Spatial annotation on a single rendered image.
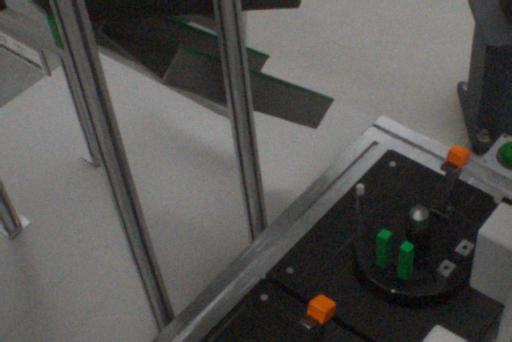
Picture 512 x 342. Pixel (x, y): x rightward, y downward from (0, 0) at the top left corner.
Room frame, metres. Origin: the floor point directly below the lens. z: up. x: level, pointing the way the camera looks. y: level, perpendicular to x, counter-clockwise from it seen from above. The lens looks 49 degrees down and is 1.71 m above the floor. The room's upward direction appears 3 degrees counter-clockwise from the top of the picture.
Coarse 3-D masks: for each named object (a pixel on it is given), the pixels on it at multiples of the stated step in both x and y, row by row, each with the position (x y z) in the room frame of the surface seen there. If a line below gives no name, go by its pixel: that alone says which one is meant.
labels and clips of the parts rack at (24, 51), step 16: (0, 0) 0.60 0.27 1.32; (48, 16) 0.54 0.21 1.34; (0, 32) 0.60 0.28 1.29; (0, 48) 0.61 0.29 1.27; (16, 48) 0.59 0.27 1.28; (32, 48) 0.57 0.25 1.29; (32, 64) 0.57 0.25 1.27; (128, 64) 0.78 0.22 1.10; (192, 96) 0.71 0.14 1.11; (224, 112) 0.67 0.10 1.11
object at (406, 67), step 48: (336, 0) 1.23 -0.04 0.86; (384, 0) 1.23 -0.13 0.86; (432, 0) 1.22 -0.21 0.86; (288, 48) 1.10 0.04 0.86; (336, 48) 1.09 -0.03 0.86; (384, 48) 1.09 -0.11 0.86; (432, 48) 1.08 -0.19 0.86; (336, 96) 0.97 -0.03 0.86; (384, 96) 0.97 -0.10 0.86; (432, 96) 0.96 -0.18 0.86
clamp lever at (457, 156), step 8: (448, 152) 0.63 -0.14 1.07; (456, 152) 0.63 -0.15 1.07; (464, 152) 0.63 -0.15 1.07; (448, 160) 0.63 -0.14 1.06; (456, 160) 0.62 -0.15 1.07; (464, 160) 0.62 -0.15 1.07; (440, 168) 0.62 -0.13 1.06; (448, 168) 0.61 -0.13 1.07; (456, 168) 0.62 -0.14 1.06; (448, 176) 0.62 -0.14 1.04; (456, 176) 0.62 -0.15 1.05; (448, 184) 0.62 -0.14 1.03; (456, 184) 0.62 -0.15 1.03; (440, 192) 0.62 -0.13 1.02; (448, 192) 0.61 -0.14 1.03; (440, 200) 0.61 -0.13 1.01; (448, 200) 0.61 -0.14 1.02; (440, 208) 0.61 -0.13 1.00; (448, 208) 0.61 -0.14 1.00
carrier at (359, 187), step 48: (384, 192) 0.67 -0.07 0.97; (432, 192) 0.66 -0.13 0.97; (336, 240) 0.60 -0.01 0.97; (384, 240) 0.54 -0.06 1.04; (432, 240) 0.58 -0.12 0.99; (288, 288) 0.54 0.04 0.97; (336, 288) 0.53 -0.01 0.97; (384, 288) 0.52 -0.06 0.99; (432, 288) 0.51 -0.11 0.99; (384, 336) 0.47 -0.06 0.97; (432, 336) 0.45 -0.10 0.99; (480, 336) 0.46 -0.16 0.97
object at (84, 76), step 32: (64, 0) 0.52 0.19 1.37; (224, 0) 0.65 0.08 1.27; (64, 32) 0.53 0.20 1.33; (224, 32) 0.66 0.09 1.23; (64, 64) 0.87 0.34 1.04; (96, 64) 0.53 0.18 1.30; (224, 64) 0.66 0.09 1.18; (96, 96) 0.53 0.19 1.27; (96, 128) 0.52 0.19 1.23; (96, 160) 0.86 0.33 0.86; (256, 160) 0.66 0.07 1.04; (0, 192) 0.74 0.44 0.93; (128, 192) 0.53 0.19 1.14; (256, 192) 0.66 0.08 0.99; (0, 224) 0.74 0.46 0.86; (128, 224) 0.52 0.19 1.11; (256, 224) 0.65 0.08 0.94; (160, 288) 0.53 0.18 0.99; (160, 320) 0.52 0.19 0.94
